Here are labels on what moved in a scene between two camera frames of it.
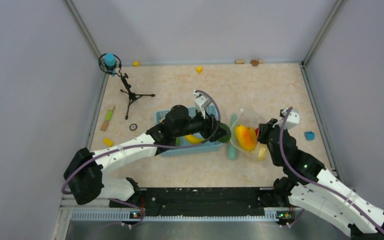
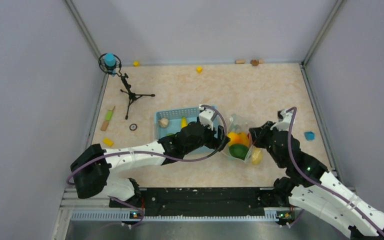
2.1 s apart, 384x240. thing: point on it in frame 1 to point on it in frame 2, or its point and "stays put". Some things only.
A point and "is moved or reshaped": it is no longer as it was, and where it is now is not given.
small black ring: [132, 129] stays put
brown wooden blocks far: [254, 62] stays put
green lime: [226, 138] is moved or reshaped
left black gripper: [210, 127] to [219, 140]
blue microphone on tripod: [111, 63] stays put
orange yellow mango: [247, 136] is moved or reshaped
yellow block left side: [108, 142] stays put
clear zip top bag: [247, 119] is moved or reshaped
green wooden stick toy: [108, 118] stays put
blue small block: [309, 135] stays put
